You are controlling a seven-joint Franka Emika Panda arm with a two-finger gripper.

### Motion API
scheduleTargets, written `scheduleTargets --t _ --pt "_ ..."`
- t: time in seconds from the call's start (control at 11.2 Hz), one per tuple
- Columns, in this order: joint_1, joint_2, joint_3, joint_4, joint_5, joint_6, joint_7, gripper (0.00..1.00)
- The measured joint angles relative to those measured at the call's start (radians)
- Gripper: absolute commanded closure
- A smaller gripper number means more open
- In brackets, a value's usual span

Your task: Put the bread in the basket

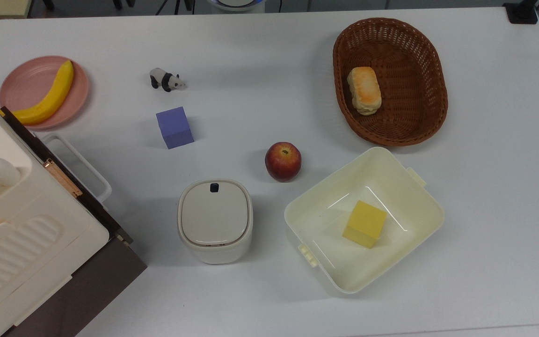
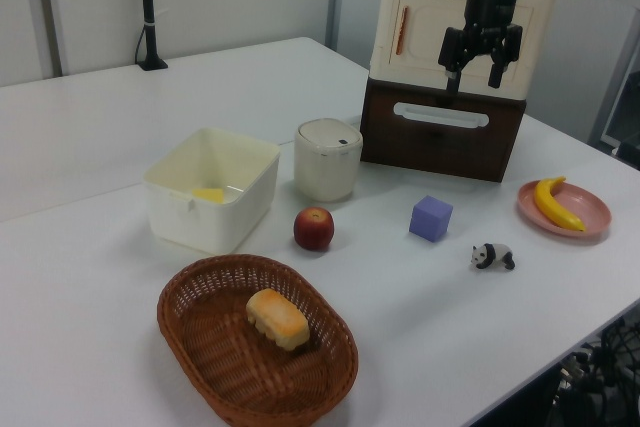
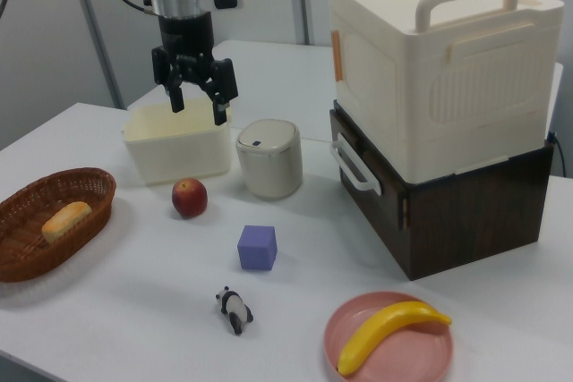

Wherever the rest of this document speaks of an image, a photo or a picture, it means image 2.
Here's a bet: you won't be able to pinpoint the red apple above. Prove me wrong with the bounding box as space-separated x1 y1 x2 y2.
293 206 335 252

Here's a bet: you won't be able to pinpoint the black white panda figurine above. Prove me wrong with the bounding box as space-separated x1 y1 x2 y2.
469 242 517 272

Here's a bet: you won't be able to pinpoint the cream small lidded trash can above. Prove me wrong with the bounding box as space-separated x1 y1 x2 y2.
293 118 364 203

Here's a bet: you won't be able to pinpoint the brown wicker basket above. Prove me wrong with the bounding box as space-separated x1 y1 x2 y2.
157 253 360 425

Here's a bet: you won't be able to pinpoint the dark brown drawer box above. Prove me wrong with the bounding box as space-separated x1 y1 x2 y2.
359 76 529 183

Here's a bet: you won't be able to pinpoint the yellow banana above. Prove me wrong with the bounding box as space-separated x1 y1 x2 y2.
533 176 586 233

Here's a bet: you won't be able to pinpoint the cream cabinet with door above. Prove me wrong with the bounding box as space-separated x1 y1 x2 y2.
368 0 561 101

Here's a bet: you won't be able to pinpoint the purple foam cube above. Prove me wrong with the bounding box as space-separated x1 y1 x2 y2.
408 195 454 243

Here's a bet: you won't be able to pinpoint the black cables under table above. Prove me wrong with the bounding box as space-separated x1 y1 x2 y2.
547 316 640 427

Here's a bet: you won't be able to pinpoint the cream square plastic bin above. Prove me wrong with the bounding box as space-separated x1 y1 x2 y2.
142 127 281 256

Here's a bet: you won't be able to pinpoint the yellow cheese wedge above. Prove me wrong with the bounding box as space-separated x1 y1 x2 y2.
192 187 226 205

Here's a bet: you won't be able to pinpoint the golden bread loaf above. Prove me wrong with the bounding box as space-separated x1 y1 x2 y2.
245 288 311 350

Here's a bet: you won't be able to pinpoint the black camera stand pole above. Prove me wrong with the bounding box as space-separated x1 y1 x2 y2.
134 0 169 72

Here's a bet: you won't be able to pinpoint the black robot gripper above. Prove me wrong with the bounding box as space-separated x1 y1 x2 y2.
437 0 524 95

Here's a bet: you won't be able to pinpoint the pink plate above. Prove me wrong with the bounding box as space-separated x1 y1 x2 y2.
517 180 613 237

